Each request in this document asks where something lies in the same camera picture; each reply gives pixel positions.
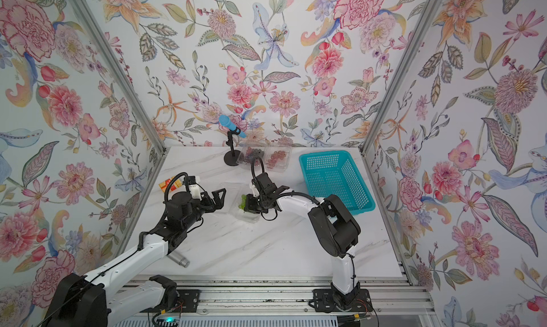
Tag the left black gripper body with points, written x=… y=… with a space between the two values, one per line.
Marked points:
x=198 y=208

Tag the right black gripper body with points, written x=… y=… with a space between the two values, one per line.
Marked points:
x=258 y=204

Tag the clear clamshell container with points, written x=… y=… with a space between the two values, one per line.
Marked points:
x=285 y=164
x=256 y=162
x=235 y=201

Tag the green grape bunch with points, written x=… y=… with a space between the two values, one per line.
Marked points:
x=242 y=203

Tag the teal plastic mesh basket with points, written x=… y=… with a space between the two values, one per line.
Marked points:
x=335 y=172

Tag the clear clamshell container front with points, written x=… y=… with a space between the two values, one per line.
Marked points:
x=256 y=162

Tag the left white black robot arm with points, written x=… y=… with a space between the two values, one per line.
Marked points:
x=97 y=298

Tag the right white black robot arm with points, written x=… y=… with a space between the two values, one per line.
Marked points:
x=337 y=232

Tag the orange yellow snack packet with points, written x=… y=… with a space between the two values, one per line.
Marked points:
x=166 y=185

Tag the blue microphone on black stand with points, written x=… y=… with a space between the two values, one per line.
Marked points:
x=231 y=157

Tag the grey metal cylinder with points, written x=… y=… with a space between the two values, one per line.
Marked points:
x=179 y=259

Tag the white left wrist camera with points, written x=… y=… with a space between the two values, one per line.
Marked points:
x=194 y=187

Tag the aluminium rail base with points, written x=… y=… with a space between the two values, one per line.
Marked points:
x=394 y=300

